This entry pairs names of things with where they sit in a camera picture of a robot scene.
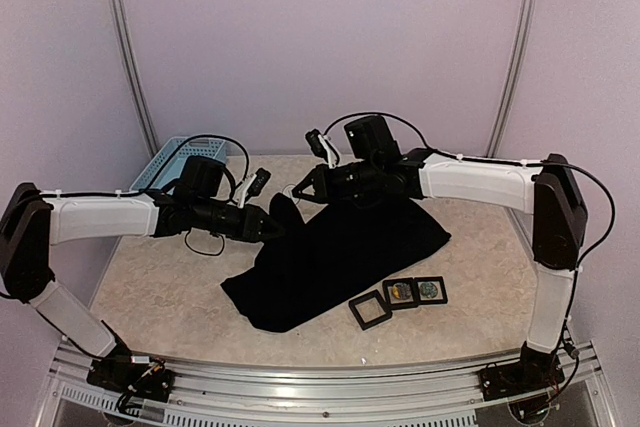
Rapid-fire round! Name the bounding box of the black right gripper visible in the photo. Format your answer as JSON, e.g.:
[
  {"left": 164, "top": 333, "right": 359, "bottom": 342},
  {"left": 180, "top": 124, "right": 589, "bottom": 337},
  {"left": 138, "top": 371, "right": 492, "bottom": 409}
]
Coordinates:
[{"left": 291, "top": 157, "right": 379, "bottom": 204}]

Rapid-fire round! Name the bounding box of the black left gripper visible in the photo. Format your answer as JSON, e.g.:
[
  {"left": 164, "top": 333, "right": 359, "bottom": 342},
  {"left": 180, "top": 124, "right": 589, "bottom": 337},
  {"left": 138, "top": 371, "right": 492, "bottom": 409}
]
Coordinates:
[{"left": 194, "top": 196, "right": 286, "bottom": 243}]

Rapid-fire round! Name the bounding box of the black garment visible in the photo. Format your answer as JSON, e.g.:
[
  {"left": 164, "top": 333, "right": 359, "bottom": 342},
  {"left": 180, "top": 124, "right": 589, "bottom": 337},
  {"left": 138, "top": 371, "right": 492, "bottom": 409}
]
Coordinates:
[{"left": 221, "top": 193, "right": 451, "bottom": 333}]

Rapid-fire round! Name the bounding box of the green round brooch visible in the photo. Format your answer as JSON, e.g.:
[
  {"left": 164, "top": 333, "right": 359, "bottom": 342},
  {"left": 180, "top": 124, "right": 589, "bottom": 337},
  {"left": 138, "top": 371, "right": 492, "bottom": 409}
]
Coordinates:
[{"left": 419, "top": 282, "right": 439, "bottom": 300}]

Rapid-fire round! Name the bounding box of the red round brooch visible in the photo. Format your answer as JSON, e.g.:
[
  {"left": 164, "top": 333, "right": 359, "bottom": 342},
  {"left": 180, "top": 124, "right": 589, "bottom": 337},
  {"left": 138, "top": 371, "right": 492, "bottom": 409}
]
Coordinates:
[{"left": 282, "top": 184, "right": 299, "bottom": 201}]

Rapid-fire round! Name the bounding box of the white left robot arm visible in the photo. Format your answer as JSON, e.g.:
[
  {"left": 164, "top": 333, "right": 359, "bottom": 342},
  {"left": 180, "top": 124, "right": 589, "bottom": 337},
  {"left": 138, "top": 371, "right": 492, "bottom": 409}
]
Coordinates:
[{"left": 1, "top": 182, "right": 284, "bottom": 392}]

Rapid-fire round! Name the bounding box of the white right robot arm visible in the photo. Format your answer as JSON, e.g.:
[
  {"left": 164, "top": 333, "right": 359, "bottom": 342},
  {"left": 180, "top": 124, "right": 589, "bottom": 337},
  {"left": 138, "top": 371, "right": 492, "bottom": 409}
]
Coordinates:
[{"left": 292, "top": 148, "right": 588, "bottom": 391}]

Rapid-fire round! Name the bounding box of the light blue plastic basket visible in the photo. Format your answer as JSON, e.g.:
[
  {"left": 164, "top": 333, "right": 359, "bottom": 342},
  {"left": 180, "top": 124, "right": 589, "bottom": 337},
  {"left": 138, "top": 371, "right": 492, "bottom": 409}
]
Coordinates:
[{"left": 130, "top": 136, "right": 227, "bottom": 190}]

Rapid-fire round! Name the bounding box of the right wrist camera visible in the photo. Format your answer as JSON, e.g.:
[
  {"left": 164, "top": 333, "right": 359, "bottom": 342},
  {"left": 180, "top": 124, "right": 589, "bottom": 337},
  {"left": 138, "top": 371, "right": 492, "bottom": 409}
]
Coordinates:
[{"left": 304, "top": 115, "right": 401, "bottom": 168}]

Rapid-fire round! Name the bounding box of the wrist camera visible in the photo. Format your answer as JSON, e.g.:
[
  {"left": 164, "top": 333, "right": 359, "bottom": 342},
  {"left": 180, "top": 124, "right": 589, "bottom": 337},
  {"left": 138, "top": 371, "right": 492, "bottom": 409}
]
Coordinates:
[
  {"left": 304, "top": 115, "right": 401, "bottom": 168},
  {"left": 174, "top": 155, "right": 272, "bottom": 211}
]

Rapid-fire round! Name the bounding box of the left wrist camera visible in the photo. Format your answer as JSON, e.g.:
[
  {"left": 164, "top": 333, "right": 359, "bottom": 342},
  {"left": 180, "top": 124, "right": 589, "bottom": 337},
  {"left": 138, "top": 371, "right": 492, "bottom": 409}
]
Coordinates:
[{"left": 174, "top": 155, "right": 272, "bottom": 211}]

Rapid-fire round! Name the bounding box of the middle black square frame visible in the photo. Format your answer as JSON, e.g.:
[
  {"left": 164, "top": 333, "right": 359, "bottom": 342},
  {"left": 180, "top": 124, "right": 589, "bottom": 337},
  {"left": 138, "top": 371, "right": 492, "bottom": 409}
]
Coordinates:
[{"left": 382, "top": 278, "right": 420, "bottom": 311}]

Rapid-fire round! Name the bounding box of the black square frame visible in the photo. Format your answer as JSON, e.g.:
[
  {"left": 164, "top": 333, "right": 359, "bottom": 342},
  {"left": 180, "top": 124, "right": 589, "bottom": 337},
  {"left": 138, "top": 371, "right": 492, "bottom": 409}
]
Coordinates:
[
  {"left": 348, "top": 290, "right": 393, "bottom": 331},
  {"left": 414, "top": 276, "right": 448, "bottom": 305},
  {"left": 382, "top": 278, "right": 420, "bottom": 311}
]

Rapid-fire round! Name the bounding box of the left black square frame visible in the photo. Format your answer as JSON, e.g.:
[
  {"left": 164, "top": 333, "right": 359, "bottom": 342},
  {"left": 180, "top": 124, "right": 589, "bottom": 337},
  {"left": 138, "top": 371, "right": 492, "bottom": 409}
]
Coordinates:
[{"left": 348, "top": 290, "right": 393, "bottom": 331}]

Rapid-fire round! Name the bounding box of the right black square frame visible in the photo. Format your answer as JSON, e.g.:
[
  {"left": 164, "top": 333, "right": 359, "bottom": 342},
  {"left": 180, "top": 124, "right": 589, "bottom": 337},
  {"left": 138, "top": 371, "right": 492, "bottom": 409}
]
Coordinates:
[{"left": 414, "top": 276, "right": 448, "bottom": 305}]

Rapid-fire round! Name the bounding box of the front aluminium rail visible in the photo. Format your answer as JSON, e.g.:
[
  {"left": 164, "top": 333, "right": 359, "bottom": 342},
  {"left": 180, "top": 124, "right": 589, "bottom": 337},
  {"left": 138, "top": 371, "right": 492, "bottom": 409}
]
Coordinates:
[{"left": 47, "top": 341, "right": 606, "bottom": 427}]

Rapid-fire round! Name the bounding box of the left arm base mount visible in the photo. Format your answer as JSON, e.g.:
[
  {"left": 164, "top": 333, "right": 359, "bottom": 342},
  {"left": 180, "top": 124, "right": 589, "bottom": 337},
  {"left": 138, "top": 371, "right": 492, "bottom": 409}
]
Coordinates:
[{"left": 86, "top": 335, "right": 175, "bottom": 414}]

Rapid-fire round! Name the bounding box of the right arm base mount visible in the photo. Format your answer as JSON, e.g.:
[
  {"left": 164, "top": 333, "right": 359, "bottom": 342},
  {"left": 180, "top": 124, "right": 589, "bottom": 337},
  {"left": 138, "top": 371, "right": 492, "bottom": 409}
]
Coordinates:
[{"left": 478, "top": 341, "right": 580, "bottom": 402}]

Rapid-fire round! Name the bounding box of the right aluminium corner post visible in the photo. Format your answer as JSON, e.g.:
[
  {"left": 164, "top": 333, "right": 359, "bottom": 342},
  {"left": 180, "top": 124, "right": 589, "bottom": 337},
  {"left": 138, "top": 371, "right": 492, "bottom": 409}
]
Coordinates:
[{"left": 482, "top": 0, "right": 545, "bottom": 163}]

